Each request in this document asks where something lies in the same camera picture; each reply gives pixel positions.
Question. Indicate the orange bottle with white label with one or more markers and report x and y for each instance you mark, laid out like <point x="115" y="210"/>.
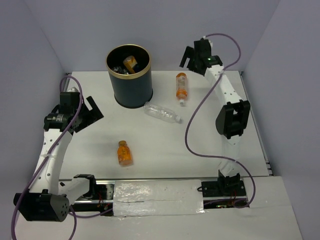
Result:
<point x="181" y="88"/>

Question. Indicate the clear bottle blue cap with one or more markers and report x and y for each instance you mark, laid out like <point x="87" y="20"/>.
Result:
<point x="117" y="69"/>

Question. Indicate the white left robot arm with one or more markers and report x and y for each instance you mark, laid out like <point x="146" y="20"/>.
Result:
<point x="47" y="199"/>

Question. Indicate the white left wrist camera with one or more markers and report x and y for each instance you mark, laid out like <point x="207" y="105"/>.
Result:
<point x="73" y="90"/>

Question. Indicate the clear crushed bottle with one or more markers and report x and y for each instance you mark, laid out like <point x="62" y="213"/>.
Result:
<point x="161" y="113"/>

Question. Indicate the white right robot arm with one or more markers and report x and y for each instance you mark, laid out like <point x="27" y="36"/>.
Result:
<point x="231" y="121"/>

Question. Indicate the silver foil tape patch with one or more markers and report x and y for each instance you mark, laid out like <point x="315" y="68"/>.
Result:
<point x="157" y="198"/>

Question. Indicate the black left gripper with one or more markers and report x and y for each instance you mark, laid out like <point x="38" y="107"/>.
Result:
<point x="95" y="110"/>

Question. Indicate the small orange juice bottle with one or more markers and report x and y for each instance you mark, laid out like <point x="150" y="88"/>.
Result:
<point x="124" y="154"/>

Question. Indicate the large orange milk tea bottle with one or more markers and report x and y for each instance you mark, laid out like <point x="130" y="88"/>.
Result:
<point x="131" y="64"/>

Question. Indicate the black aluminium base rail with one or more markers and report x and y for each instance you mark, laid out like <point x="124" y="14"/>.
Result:
<point x="103" y="202"/>

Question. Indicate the dark bin with gold rim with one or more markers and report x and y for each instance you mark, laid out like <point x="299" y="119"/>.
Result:
<point x="133" y="90"/>

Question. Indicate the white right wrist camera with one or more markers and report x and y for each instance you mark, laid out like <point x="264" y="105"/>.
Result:
<point x="210" y="41"/>

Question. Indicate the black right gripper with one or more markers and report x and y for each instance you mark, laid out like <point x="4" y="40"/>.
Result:
<point x="189" y="53"/>

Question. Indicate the blue label water bottle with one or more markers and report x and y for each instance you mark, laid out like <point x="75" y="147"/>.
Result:
<point x="123" y="71"/>

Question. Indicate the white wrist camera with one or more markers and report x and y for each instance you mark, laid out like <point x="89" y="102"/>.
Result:
<point x="210" y="41"/>
<point x="73" y="90"/>

